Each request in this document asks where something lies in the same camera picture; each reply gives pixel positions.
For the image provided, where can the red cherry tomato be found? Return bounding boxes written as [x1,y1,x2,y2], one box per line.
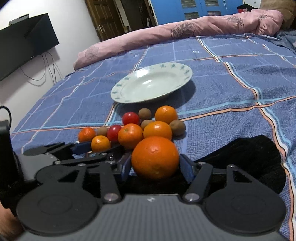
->
[122,112,140,126]
[107,125,122,143]

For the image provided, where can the large orange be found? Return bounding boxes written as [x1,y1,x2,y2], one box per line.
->
[131,136,180,179]

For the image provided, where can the blue plaid bed sheet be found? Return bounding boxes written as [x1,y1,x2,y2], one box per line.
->
[11,35,295,240]

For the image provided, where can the grey blue crumpled cloth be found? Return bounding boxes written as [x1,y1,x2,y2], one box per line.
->
[271,30,296,53]

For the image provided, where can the brown pillow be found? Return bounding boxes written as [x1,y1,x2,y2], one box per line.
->
[260,0,296,30]

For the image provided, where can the white floral plate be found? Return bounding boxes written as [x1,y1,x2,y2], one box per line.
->
[110,62,193,104]

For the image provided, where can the small mandarin orange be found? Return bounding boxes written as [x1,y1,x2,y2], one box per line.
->
[91,135,111,153]
[78,127,96,143]

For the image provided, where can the blue wardrobe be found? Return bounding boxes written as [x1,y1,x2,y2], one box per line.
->
[151,0,243,25]

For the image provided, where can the brown wooden door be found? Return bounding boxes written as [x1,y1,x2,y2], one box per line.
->
[85,0,125,41]

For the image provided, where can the black and red bag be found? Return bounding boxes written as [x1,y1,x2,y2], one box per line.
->
[237,4,257,13]

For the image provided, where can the pink rolled quilt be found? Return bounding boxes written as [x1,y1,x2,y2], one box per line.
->
[74,9,283,70]

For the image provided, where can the black television cables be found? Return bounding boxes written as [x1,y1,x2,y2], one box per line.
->
[19,51,64,87]

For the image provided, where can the black wall television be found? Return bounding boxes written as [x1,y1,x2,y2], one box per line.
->
[0,14,59,80]

